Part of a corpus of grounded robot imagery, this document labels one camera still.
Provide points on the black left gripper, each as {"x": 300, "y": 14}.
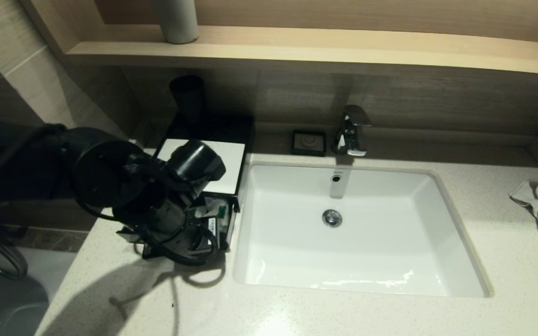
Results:
{"x": 206, "y": 233}

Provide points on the black tray with white liner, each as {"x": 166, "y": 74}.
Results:
{"x": 230, "y": 228}

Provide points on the small clear green-label packet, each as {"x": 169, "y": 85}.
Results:
{"x": 217, "y": 207}

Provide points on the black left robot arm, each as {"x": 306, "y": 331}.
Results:
{"x": 105, "y": 177}

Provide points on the black amenity box housing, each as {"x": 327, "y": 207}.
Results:
{"x": 222, "y": 128}

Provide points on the chrome drain stopper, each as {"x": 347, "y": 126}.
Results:
{"x": 332, "y": 218}

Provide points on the black cup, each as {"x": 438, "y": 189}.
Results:
{"x": 188, "y": 100}

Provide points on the black square soap dish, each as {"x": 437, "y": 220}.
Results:
{"x": 308, "y": 143}

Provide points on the chrome faucet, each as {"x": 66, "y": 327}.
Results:
{"x": 350, "y": 135}

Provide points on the white ceramic sink basin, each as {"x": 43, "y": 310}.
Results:
{"x": 390, "y": 242}

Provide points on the grey cylindrical cup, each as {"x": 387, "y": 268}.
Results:
{"x": 178, "y": 23}

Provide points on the light wooden wall shelf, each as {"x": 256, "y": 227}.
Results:
{"x": 343, "y": 51}

